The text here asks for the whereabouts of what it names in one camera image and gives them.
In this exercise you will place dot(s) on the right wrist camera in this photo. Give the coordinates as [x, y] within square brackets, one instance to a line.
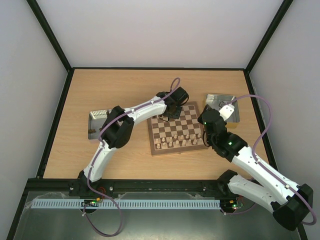
[226, 112]

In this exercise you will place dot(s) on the metal tin tray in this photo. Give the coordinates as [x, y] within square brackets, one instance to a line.
[217, 101]
[96, 119]

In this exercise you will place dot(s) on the left metal tin tray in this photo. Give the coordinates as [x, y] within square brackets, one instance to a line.
[96, 119]

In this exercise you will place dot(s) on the light blue cable duct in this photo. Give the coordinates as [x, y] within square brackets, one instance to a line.
[128, 204]

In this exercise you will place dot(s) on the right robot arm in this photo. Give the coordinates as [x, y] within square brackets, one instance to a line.
[288, 201]

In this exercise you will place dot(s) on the right metal tin tray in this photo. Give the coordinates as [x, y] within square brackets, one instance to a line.
[217, 101]

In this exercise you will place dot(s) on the wooden chess board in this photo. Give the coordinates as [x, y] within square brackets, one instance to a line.
[187, 123]

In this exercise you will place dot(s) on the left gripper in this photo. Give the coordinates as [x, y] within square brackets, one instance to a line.
[176, 115]

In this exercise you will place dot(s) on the black frame base rail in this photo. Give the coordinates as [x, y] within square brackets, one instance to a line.
[115, 187]

